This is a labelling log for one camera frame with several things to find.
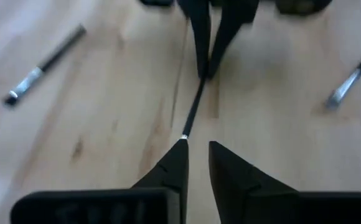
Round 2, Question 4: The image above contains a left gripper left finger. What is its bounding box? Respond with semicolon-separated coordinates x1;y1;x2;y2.
130;138;190;224

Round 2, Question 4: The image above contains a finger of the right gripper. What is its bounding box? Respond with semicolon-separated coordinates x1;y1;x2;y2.
207;0;260;79
177;0;212;79

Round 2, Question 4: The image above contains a thin makeup brush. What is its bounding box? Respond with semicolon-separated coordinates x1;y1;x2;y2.
324;39;361;111
181;76;207;140
2;23;87;108

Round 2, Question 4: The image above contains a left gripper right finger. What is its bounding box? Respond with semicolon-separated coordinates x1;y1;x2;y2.
208;141;299;224

